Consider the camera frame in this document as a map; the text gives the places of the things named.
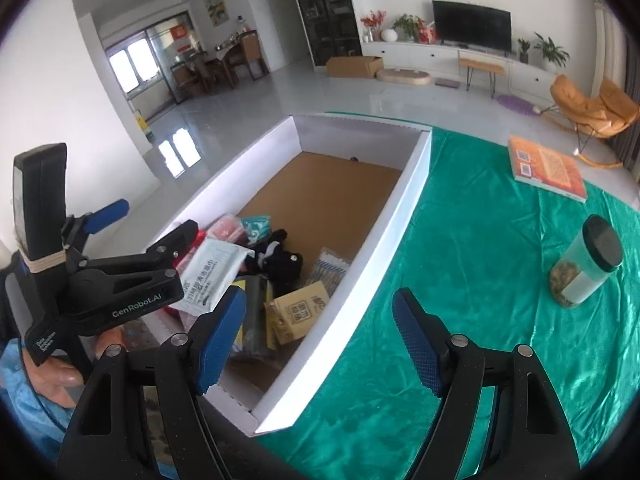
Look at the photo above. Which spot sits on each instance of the black display cabinet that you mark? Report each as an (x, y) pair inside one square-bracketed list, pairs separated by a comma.
[(325, 10)]

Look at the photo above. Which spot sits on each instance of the oval cat scratcher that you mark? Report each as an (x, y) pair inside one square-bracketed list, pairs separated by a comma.
[(402, 77)]

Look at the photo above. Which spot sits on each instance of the green satin tablecloth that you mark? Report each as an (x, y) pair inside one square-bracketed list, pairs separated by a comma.
[(475, 260)]

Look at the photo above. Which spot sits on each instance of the blue striped packet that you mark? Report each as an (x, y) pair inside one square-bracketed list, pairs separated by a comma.
[(327, 270)]

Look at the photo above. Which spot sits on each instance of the yellow packet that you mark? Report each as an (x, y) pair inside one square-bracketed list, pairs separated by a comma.
[(297, 312)]

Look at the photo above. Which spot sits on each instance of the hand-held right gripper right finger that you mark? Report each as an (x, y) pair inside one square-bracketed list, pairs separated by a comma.
[(420, 345)]

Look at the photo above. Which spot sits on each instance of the glass balcony door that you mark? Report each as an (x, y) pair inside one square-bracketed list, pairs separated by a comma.
[(140, 60)]

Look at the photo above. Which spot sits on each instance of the orange lounge chair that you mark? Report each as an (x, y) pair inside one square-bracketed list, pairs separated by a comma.
[(580, 105)]

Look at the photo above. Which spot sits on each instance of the grey floor mat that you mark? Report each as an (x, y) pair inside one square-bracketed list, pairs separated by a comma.
[(446, 83)]

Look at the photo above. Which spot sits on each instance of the wall painting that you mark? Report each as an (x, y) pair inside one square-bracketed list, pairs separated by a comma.
[(215, 7)]

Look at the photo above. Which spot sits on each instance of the wooden stool with metal legs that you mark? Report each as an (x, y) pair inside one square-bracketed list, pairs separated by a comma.
[(480, 64)]

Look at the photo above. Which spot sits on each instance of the black plush toy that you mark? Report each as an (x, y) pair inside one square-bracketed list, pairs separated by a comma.
[(280, 265)]

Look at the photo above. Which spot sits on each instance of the large green potted plant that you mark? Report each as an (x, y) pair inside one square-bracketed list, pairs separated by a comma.
[(550, 52)]

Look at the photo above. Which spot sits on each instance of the red flowers in vase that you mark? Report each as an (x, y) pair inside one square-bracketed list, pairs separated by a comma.
[(372, 22)]

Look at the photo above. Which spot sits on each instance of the black television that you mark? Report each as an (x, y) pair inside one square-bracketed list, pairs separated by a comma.
[(472, 25)]

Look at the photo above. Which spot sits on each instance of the wooden dining chair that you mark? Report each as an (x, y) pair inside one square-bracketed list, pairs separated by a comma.
[(252, 52)]

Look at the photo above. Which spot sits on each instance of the teal packet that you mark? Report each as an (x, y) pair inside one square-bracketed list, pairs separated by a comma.
[(257, 229)]

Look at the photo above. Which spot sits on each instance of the white cardboard box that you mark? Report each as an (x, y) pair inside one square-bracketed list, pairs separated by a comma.
[(380, 260)]

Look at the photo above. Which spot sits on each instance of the red ornament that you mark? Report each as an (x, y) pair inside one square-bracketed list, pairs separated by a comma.
[(427, 34)]

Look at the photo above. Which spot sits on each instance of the green plant with red blooms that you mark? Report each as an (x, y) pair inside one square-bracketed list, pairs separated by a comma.
[(407, 25)]

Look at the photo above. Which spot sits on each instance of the covered standing air conditioner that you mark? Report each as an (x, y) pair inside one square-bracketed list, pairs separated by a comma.
[(607, 35)]

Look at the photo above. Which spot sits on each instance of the brown cardboard box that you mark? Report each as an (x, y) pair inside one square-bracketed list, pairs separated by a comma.
[(350, 67)]

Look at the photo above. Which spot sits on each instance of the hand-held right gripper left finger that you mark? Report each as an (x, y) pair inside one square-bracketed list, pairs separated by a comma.
[(220, 345)]

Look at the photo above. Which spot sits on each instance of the person's blue clothing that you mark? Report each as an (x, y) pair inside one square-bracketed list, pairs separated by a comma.
[(25, 420)]

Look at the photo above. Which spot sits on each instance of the grey curtain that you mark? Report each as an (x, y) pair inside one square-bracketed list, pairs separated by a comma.
[(630, 150)]

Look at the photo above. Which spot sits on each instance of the orange book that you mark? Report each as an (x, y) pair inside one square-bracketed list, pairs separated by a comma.
[(550, 167)]

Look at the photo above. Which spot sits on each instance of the white wipes packet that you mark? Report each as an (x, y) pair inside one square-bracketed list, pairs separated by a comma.
[(210, 275)]

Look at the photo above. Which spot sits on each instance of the clear jar with black lid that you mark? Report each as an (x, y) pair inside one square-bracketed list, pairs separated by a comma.
[(585, 265)]

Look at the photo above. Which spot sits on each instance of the dark grey packet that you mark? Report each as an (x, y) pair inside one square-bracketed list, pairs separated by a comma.
[(255, 320)]

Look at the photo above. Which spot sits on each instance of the white round vase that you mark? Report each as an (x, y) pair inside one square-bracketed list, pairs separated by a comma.
[(389, 35)]

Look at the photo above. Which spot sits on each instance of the person's left hand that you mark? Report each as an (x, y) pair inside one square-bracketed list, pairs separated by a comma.
[(55, 375)]

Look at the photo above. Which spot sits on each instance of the small potted plant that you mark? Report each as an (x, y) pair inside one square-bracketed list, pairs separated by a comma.
[(524, 50)]

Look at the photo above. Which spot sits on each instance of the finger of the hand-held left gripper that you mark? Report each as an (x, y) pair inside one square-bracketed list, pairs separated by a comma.
[(107, 212), (170, 242)]

